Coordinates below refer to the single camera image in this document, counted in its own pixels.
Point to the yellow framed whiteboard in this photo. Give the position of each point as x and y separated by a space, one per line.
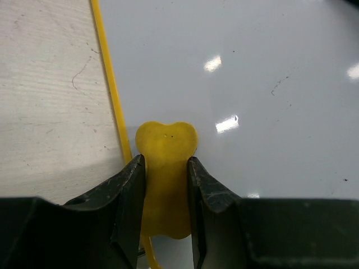
271 88

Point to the yellow bone-shaped eraser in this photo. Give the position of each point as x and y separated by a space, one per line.
166 149

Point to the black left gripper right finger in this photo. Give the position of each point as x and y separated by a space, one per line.
229 231

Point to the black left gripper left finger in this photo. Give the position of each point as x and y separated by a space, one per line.
98 229

